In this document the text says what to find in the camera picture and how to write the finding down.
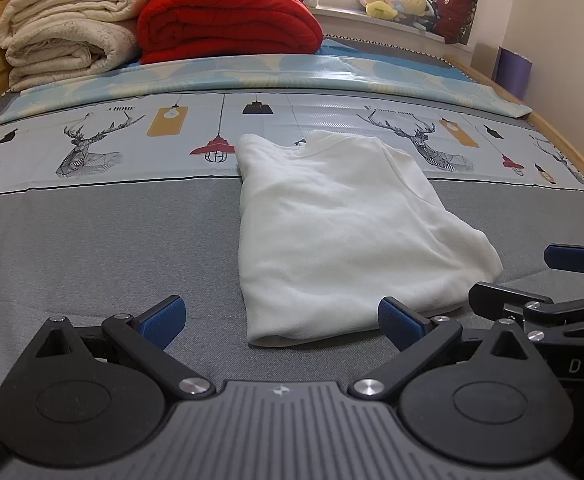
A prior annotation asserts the light blue patterned blanket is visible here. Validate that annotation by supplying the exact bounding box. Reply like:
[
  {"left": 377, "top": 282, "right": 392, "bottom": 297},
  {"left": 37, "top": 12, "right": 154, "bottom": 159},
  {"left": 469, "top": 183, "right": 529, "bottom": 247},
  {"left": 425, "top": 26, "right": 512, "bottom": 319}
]
[{"left": 0, "top": 52, "right": 533, "bottom": 128}]

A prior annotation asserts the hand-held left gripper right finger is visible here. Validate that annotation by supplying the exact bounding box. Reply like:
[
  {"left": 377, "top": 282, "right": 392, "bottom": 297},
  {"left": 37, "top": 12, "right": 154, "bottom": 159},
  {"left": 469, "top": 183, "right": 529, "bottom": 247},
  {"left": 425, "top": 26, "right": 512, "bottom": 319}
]
[{"left": 347, "top": 297, "right": 540, "bottom": 402}]

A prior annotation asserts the white long-sleeve shirt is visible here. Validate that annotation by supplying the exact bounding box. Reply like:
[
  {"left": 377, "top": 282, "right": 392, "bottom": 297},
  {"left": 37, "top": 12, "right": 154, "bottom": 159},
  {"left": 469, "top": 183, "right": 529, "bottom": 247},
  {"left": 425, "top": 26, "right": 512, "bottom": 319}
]
[{"left": 234, "top": 130, "right": 504, "bottom": 348}]

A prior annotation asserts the cream folded quilt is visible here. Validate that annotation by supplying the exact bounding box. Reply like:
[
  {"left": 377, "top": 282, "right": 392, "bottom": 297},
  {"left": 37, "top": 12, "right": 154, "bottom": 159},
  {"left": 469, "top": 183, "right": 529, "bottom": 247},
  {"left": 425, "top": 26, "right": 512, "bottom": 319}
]
[{"left": 0, "top": 0, "right": 153, "bottom": 93}]

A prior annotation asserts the red folded blanket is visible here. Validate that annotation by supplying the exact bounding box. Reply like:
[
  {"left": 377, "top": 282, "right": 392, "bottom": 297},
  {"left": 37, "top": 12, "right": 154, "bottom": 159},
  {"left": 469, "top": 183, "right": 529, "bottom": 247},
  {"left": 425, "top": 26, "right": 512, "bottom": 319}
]
[{"left": 137, "top": 0, "right": 324, "bottom": 65}]

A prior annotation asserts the yellow-green plush toy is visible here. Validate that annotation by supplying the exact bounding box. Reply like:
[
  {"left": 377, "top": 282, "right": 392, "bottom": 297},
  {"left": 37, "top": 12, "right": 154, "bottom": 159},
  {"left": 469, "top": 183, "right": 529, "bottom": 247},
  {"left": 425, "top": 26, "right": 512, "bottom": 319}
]
[{"left": 359, "top": 0, "right": 398, "bottom": 21}]

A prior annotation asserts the purple box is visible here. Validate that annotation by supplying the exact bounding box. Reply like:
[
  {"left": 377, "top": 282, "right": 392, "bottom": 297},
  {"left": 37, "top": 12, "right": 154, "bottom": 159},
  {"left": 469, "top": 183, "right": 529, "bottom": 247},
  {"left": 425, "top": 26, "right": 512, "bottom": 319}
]
[{"left": 494, "top": 46, "right": 532, "bottom": 102}]

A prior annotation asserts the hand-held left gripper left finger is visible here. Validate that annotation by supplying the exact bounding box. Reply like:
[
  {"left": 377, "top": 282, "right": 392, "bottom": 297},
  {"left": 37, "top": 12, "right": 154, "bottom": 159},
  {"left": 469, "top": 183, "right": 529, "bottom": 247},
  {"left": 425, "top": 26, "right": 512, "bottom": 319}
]
[{"left": 31, "top": 296, "right": 218, "bottom": 402}]

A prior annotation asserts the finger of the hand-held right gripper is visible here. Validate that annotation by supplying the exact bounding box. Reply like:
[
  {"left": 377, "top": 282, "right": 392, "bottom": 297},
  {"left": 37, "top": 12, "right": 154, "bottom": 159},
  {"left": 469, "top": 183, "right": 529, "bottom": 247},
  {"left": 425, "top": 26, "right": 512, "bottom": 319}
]
[
  {"left": 468, "top": 282, "right": 584, "bottom": 346},
  {"left": 543, "top": 242, "right": 584, "bottom": 277}
]

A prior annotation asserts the white window sill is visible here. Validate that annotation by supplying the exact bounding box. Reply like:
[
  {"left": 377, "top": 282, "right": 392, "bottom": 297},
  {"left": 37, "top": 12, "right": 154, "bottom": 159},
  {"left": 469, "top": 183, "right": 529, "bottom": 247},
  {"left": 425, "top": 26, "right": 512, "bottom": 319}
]
[{"left": 312, "top": 7, "right": 473, "bottom": 53}]

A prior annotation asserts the yellow round-face plush toy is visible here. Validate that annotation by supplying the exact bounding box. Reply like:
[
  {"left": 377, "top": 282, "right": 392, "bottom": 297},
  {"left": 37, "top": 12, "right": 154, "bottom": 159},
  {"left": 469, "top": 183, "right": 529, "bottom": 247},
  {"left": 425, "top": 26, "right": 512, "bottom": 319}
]
[{"left": 394, "top": 0, "right": 428, "bottom": 21}]

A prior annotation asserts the grey deer-print bed sheet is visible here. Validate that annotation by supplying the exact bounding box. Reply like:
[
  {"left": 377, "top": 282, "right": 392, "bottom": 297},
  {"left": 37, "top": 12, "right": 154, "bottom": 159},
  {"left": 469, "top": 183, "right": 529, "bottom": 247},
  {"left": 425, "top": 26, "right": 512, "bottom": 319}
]
[{"left": 0, "top": 91, "right": 584, "bottom": 396}]

